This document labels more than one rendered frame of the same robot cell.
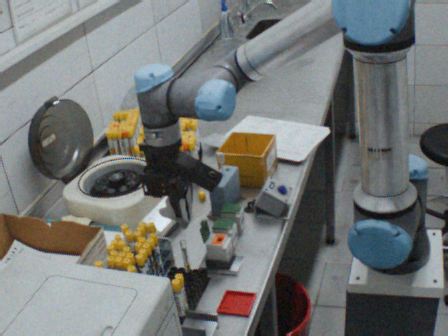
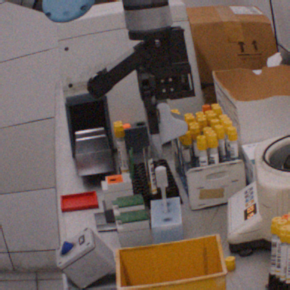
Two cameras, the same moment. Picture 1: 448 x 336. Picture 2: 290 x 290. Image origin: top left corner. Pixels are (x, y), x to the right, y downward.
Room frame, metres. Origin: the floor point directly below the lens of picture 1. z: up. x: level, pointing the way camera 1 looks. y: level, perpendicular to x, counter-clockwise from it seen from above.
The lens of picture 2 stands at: (2.25, -0.58, 1.43)
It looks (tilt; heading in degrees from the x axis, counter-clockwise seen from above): 18 degrees down; 154
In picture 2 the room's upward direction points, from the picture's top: 8 degrees counter-clockwise
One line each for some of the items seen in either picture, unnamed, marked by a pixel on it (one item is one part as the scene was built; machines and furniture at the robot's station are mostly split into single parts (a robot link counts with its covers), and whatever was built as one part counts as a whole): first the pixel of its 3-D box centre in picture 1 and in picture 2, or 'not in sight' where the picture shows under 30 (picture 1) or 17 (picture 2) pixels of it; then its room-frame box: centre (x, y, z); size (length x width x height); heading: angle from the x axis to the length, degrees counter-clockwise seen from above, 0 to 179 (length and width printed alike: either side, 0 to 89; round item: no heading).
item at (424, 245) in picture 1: (397, 234); not in sight; (0.91, -0.40, 0.95); 0.15 x 0.15 x 0.10
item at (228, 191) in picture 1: (225, 192); (170, 242); (1.24, -0.06, 0.92); 0.10 x 0.07 x 0.10; 151
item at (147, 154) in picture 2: (186, 260); (150, 176); (0.98, 0.05, 0.93); 0.01 x 0.01 x 0.10; 68
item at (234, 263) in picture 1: (221, 260); (121, 213); (1.01, -0.02, 0.89); 0.09 x 0.05 x 0.04; 67
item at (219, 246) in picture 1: (219, 250); (118, 197); (1.01, -0.02, 0.92); 0.05 x 0.04 x 0.06; 67
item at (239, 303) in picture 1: (237, 303); (78, 202); (0.87, -0.04, 0.88); 0.07 x 0.07 x 0.01; 67
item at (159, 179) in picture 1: (165, 166); (160, 62); (1.05, 0.06, 1.13); 0.09 x 0.08 x 0.12; 66
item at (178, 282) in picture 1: (174, 281); (145, 160); (0.91, 0.08, 0.93); 0.17 x 0.09 x 0.11; 158
